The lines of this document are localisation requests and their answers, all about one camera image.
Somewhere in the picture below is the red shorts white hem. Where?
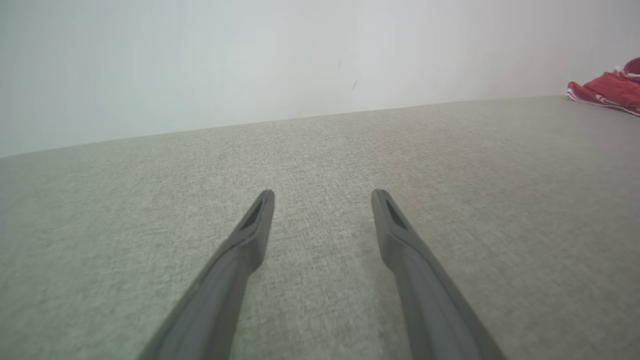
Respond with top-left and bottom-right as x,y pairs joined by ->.
622,56 -> 640,84

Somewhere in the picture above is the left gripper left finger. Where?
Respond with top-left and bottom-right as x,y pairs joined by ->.
137,188 -> 276,360

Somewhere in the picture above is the red jersey striped trim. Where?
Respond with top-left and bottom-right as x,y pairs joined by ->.
566,70 -> 640,117

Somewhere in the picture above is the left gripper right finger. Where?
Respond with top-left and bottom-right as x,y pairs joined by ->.
370,188 -> 506,360

